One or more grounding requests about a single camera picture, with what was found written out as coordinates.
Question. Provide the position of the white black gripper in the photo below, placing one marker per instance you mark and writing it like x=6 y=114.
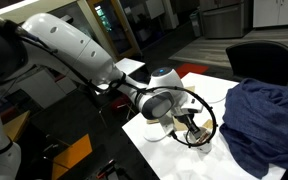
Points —
x=190 y=106

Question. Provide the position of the white marker with red cap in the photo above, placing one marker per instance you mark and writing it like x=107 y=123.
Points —
x=204 y=136

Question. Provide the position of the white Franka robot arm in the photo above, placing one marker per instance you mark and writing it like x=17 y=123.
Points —
x=67 y=46

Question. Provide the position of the wide tan paper sheet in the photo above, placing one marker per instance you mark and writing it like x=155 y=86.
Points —
x=180 y=126

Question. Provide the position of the white ceramic mug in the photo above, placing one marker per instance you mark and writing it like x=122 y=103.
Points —
x=204 y=146

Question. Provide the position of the small white round plate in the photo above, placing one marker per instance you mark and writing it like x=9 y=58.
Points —
x=217 y=96

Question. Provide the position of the large white round plate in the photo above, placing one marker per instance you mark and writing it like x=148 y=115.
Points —
x=152 y=135

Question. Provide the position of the long tan paper strip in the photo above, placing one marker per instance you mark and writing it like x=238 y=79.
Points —
x=152 y=121

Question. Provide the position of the blue crumpled cloth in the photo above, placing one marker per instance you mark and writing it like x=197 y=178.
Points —
x=264 y=126

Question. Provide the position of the small white side table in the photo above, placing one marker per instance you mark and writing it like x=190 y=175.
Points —
x=129 y=65

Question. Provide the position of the black chair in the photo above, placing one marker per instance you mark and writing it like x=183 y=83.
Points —
x=260 y=61

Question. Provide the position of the orange black clamp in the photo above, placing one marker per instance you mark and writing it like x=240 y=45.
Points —
x=105 y=171

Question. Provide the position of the grey trash bin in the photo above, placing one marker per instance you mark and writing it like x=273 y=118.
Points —
x=196 y=25

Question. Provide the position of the stainless steel appliance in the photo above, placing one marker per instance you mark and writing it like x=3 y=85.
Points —
x=222 y=21

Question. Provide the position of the white cabinet row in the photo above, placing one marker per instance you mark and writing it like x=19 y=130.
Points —
x=277 y=13

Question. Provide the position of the white rolling cabinet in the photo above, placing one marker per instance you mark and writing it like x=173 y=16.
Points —
x=40 y=88

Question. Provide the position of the wooden door frame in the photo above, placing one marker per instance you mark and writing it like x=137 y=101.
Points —
x=128 y=33

